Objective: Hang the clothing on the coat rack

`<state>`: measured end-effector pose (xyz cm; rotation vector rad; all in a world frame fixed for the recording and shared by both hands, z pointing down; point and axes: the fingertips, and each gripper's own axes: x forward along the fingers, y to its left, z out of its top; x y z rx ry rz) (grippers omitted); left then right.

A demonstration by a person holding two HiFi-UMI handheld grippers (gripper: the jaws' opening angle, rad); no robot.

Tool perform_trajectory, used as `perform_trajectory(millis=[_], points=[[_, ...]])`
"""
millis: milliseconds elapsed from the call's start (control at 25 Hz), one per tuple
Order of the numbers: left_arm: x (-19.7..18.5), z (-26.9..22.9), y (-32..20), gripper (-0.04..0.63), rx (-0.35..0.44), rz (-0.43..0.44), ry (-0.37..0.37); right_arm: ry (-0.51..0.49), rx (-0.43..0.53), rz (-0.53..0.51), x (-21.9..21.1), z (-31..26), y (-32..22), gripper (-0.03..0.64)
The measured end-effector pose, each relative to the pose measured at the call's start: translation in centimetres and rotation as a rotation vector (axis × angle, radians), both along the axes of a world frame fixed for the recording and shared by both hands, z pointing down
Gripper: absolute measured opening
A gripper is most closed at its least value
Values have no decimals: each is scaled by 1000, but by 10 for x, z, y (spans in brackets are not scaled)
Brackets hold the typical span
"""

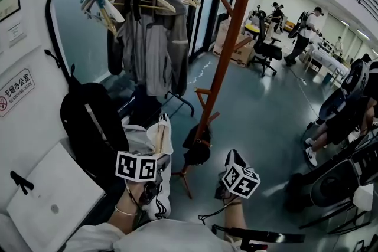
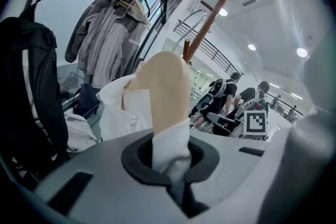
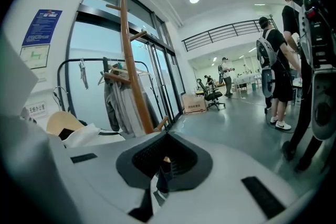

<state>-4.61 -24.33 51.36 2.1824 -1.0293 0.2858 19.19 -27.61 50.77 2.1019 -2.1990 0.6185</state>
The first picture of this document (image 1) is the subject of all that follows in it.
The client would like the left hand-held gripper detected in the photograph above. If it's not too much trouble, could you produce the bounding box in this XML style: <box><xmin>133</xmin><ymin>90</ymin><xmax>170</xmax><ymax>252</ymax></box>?
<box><xmin>115</xmin><ymin>150</ymin><xmax>172</xmax><ymax>208</ymax></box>

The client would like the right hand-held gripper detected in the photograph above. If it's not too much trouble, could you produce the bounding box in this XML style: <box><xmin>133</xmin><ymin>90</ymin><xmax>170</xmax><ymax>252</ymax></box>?
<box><xmin>214</xmin><ymin>149</ymin><xmax>261</xmax><ymax>201</ymax></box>

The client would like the white jacket with black stripes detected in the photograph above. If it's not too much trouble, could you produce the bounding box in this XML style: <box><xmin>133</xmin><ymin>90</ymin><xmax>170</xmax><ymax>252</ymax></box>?
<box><xmin>146</xmin><ymin>113</ymin><xmax>174</xmax><ymax>221</ymax></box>

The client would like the orange wooden coat stand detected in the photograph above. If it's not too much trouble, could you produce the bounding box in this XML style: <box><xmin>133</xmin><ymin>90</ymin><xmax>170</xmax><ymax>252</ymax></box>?
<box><xmin>171</xmin><ymin>0</ymin><xmax>263</xmax><ymax>200</ymax></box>

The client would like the person's right forearm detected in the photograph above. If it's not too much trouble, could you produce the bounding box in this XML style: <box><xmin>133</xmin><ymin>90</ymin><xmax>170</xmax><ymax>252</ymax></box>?
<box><xmin>223</xmin><ymin>199</ymin><xmax>247</xmax><ymax>231</ymax></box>

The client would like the person's left forearm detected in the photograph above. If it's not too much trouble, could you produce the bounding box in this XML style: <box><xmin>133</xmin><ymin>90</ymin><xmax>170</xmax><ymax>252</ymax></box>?
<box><xmin>107</xmin><ymin>179</ymin><xmax>148</xmax><ymax>235</ymax></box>

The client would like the wooden hanger with blue clips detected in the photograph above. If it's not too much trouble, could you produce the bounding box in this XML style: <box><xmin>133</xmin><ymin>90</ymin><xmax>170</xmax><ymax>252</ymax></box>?
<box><xmin>80</xmin><ymin>0</ymin><xmax>125</xmax><ymax>37</ymax></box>

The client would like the light grey bag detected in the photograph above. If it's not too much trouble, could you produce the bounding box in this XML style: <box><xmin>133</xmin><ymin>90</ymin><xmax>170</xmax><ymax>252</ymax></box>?
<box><xmin>122</xmin><ymin>123</ymin><xmax>157</xmax><ymax>155</ymax></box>

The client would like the black bag on stand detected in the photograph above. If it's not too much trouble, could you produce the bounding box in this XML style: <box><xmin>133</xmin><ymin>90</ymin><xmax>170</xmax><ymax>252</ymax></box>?
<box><xmin>182</xmin><ymin>123</ymin><xmax>213</xmax><ymax>168</ymax></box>

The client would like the gold wrist bangle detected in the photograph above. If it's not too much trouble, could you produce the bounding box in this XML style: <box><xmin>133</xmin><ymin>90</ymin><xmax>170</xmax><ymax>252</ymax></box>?
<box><xmin>114</xmin><ymin>205</ymin><xmax>139</xmax><ymax>217</ymax></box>

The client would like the dark blue bag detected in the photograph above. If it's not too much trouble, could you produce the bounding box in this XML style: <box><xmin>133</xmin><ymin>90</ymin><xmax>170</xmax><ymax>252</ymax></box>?
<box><xmin>129</xmin><ymin>87</ymin><xmax>166</xmax><ymax>127</ymax></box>

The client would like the black backpack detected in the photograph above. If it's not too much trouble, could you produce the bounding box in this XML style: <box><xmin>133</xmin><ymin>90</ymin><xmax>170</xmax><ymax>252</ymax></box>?
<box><xmin>60</xmin><ymin>63</ymin><xmax>130</xmax><ymax>184</ymax></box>

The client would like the person's white shirt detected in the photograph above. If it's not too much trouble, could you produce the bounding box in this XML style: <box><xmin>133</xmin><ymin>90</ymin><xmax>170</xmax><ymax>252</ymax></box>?
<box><xmin>63</xmin><ymin>218</ymin><xmax>237</xmax><ymax>252</ymax></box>

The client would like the black round equipment pack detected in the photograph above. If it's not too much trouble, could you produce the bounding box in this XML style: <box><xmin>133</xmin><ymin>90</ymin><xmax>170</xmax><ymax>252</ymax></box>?
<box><xmin>285</xmin><ymin>138</ymin><xmax>378</xmax><ymax>213</ymax></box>

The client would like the large cardboard box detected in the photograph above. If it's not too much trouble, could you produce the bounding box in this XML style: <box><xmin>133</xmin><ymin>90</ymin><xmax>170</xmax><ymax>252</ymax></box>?
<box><xmin>213</xmin><ymin>35</ymin><xmax>255</xmax><ymax>68</ymax></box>

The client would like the dark grey jacket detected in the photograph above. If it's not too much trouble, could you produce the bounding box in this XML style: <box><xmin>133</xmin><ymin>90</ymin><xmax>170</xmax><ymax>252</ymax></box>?
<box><xmin>106</xmin><ymin>0</ymin><xmax>190</xmax><ymax>97</ymax></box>

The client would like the black office chair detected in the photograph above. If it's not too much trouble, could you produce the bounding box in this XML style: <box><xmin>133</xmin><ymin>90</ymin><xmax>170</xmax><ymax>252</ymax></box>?
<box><xmin>249</xmin><ymin>4</ymin><xmax>284</xmax><ymax>78</ymax></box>

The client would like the black faucet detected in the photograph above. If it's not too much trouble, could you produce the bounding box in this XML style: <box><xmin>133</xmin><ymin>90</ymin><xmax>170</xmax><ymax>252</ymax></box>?
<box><xmin>10</xmin><ymin>170</ymin><xmax>35</xmax><ymax>195</ymax></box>

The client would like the light grey jacket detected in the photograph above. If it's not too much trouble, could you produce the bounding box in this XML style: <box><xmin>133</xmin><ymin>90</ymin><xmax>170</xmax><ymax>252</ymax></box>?
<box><xmin>118</xmin><ymin>13</ymin><xmax>174</xmax><ymax>97</ymax></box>

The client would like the small cardboard box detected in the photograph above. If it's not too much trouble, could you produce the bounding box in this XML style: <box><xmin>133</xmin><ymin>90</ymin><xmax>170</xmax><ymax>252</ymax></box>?
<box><xmin>217</xmin><ymin>16</ymin><xmax>232</xmax><ymax>39</ymax></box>

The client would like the long white table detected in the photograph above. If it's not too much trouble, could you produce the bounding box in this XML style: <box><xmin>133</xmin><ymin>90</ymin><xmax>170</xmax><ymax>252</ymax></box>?
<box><xmin>307</xmin><ymin>41</ymin><xmax>350</xmax><ymax>80</ymax></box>

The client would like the black rack hook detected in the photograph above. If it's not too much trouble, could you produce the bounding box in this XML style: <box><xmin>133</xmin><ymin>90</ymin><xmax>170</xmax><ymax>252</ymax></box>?
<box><xmin>44</xmin><ymin>49</ymin><xmax>61</xmax><ymax>69</ymax></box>

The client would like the no smoking sign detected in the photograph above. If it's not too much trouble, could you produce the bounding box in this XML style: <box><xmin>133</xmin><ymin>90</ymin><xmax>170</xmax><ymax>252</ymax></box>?
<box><xmin>0</xmin><ymin>67</ymin><xmax>36</xmax><ymax>118</ymax></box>

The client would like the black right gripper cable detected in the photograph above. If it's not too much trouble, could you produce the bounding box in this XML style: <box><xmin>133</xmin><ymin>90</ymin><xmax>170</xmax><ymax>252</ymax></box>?
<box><xmin>198</xmin><ymin>200</ymin><xmax>237</xmax><ymax>227</ymax></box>

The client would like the black chest mount bar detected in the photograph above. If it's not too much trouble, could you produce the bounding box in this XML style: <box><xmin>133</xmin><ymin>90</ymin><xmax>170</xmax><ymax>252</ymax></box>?
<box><xmin>211</xmin><ymin>224</ymin><xmax>307</xmax><ymax>252</ymax></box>

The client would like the white wall switch panel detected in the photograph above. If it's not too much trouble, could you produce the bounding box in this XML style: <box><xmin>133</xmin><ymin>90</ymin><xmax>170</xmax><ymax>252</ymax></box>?
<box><xmin>7</xmin><ymin>22</ymin><xmax>24</xmax><ymax>48</ymax></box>

